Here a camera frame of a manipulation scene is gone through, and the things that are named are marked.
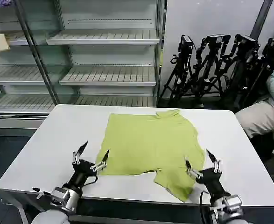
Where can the grey metal shelf rack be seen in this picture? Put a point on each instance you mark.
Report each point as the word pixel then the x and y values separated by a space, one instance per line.
pixel 104 77

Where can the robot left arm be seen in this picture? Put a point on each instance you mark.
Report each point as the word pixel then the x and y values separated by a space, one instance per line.
pixel 57 210

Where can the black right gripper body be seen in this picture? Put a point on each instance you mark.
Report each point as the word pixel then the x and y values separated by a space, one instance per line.
pixel 212 180

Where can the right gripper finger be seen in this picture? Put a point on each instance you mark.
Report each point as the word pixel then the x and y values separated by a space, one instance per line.
pixel 216 166
pixel 194 172

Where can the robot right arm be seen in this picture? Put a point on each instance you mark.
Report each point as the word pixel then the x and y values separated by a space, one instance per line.
pixel 227 210

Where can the green shirt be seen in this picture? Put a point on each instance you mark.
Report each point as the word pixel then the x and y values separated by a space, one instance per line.
pixel 148 144

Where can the grey slanted metal pole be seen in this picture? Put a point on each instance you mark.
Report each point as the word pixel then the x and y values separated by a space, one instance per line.
pixel 37 54

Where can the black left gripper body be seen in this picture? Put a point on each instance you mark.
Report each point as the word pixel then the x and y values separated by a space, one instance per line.
pixel 82 172

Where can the person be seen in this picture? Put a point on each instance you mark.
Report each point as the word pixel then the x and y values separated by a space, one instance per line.
pixel 265 121

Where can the grey metal table frame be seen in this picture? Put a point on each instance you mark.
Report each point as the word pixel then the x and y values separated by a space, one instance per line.
pixel 17 205

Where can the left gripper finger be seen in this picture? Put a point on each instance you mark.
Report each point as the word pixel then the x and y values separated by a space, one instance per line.
pixel 104 159
pixel 77 155

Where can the dark slanted metal pole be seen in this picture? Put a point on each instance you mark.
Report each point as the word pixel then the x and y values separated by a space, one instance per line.
pixel 264 16

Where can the black tripod with camera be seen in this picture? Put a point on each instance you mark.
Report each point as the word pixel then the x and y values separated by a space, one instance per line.
pixel 183 70
pixel 211 67
pixel 241 65
pixel 271 53

